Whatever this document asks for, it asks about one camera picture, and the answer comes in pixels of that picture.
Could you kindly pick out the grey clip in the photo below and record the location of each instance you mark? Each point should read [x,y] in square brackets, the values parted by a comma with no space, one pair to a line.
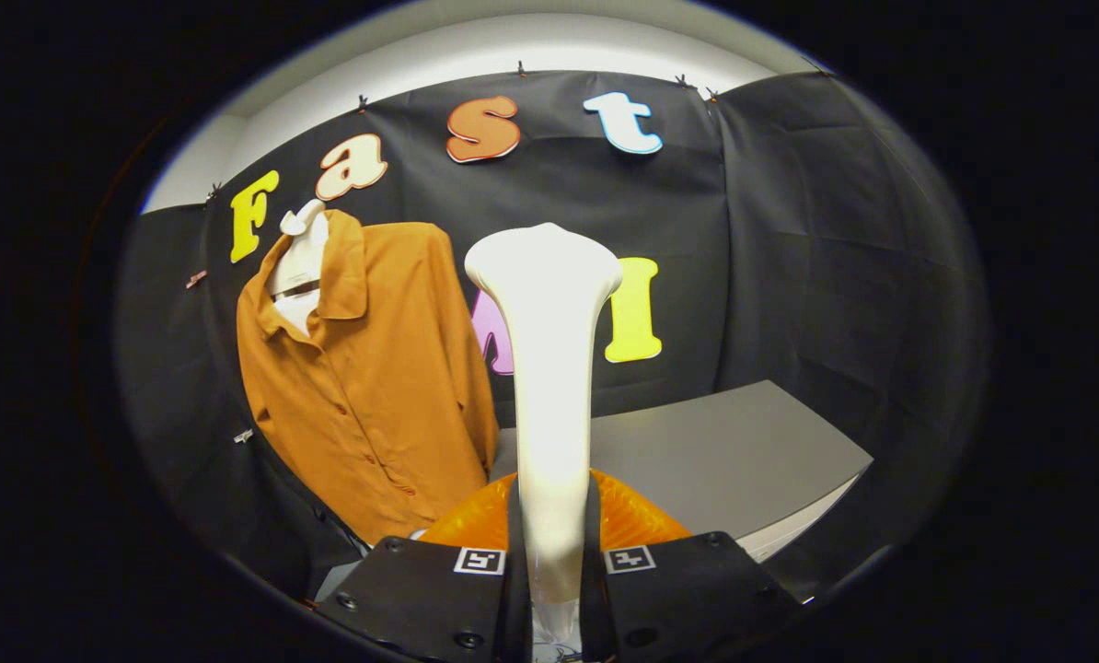
[244,436]

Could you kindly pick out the black backdrop cloth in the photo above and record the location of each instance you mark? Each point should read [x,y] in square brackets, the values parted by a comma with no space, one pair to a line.
[789,258]

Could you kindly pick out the white mannequin torso stand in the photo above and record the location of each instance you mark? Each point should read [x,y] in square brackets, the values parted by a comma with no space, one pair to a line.
[296,267]

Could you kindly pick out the red clip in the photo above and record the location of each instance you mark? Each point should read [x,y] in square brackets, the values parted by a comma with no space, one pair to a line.
[196,278]

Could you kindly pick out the white garment steamer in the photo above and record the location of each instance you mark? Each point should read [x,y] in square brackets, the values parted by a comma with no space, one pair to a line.
[549,368]

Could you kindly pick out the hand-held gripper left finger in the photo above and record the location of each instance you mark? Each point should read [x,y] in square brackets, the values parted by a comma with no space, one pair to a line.
[421,599]

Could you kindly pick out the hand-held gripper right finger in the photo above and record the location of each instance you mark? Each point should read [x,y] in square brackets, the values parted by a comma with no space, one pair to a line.
[688,599]

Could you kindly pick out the brown button shirt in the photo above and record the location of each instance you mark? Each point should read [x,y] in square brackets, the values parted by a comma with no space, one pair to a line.
[375,387]

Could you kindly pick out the grey cabinet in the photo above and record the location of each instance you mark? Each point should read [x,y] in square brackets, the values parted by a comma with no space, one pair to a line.
[715,451]

